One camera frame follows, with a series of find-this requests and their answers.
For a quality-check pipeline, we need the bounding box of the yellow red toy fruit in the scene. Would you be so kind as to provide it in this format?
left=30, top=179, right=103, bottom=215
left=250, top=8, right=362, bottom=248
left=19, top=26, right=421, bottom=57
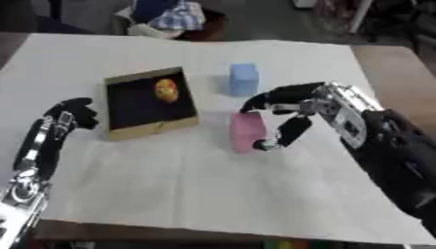
left=153, top=78, right=181, bottom=104

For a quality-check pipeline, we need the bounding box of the pile of cloths and bags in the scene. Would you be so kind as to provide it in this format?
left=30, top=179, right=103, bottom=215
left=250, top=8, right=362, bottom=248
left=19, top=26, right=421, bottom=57
left=110, top=0, right=229, bottom=42

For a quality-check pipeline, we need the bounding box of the pink block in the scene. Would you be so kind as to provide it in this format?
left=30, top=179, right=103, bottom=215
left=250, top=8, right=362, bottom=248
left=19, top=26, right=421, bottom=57
left=228, top=111, right=270, bottom=155

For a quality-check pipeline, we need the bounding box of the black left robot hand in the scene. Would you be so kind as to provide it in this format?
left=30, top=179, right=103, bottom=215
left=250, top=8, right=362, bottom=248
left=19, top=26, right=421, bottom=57
left=42, top=97, right=102, bottom=131

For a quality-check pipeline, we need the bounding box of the blue block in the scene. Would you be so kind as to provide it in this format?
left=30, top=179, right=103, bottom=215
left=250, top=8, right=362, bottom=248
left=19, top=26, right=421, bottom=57
left=228, top=62, right=261, bottom=97

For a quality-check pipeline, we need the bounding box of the tan cardboard box black inside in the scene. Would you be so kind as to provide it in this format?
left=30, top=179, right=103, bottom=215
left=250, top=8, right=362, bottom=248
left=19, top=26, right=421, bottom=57
left=102, top=66, right=201, bottom=142

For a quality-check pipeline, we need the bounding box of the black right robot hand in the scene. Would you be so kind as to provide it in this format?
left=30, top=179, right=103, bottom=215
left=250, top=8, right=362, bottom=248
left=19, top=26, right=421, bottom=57
left=238, top=81, right=327, bottom=152

